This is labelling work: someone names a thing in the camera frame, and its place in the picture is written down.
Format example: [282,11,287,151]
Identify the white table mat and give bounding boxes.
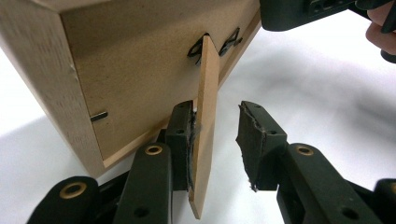
[0,8,396,224]

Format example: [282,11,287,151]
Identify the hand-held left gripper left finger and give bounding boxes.
[165,100,197,191]

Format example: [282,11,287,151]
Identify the square wooden puzzle board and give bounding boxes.
[0,0,262,220]

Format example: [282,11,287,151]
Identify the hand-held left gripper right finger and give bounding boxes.
[235,100,288,192]

